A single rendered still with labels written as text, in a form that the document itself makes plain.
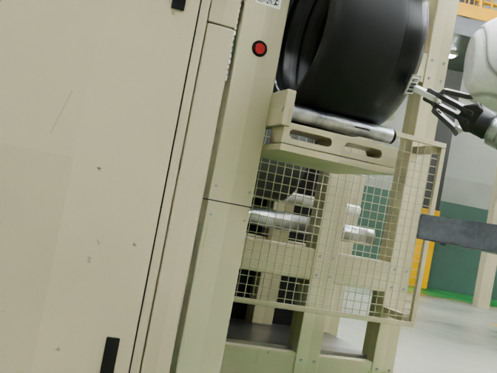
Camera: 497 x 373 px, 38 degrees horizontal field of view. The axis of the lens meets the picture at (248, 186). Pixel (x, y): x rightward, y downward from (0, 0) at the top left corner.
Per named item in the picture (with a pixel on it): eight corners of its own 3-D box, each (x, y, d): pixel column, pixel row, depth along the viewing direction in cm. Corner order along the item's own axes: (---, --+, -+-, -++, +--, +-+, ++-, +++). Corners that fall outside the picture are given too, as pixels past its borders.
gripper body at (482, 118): (495, 115, 188) (463, 99, 192) (479, 143, 192) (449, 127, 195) (502, 112, 194) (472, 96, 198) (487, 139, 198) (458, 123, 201)
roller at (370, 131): (279, 118, 201) (285, 118, 197) (282, 101, 201) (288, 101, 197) (387, 143, 213) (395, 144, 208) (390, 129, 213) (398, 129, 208)
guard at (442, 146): (183, 294, 238) (222, 87, 241) (182, 293, 240) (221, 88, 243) (413, 328, 268) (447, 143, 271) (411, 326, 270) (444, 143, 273)
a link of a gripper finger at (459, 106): (470, 117, 193) (472, 112, 193) (434, 97, 198) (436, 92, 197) (474, 115, 197) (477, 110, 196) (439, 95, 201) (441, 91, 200)
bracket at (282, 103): (281, 124, 192) (288, 88, 193) (233, 131, 230) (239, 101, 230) (292, 126, 193) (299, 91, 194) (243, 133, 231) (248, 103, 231)
